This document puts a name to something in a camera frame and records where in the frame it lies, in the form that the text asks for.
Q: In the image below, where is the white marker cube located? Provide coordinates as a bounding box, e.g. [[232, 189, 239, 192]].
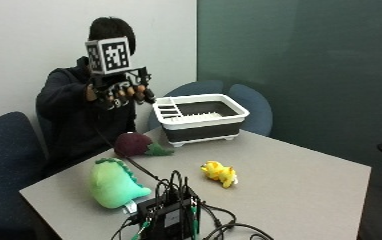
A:
[[83, 36, 132, 76]]

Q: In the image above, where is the the person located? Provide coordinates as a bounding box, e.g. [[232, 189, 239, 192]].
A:
[[34, 16, 155, 176]]

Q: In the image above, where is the maroon vegetable plush toy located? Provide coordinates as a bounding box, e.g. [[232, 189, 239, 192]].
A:
[[112, 131, 175, 159]]

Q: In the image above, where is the blue round-backed chair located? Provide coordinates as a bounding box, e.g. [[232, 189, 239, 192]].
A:
[[147, 79, 224, 132], [226, 83, 273, 137]]

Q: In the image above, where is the white and grey dish rack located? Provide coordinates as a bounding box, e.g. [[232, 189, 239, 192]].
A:
[[151, 93, 251, 148]]

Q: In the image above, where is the green dinosaur plush toy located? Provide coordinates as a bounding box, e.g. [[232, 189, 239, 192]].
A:
[[88, 157, 152, 214]]

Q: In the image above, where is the yellow plush toy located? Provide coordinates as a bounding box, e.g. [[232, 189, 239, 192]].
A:
[[199, 160, 239, 189]]

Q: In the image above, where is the large blue office chair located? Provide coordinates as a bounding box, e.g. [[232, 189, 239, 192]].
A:
[[0, 111, 50, 240]]

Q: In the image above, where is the black electronics box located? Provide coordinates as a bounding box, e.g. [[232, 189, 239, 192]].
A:
[[135, 195, 202, 240]]

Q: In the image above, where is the long black glove cable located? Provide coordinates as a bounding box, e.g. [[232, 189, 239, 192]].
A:
[[92, 124, 170, 185]]

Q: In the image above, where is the bundle of black upright cables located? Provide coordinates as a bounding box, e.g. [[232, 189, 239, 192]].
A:
[[154, 169, 202, 208]]

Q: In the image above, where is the black looped cable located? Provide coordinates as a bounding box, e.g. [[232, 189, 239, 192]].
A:
[[200, 202, 276, 240]]

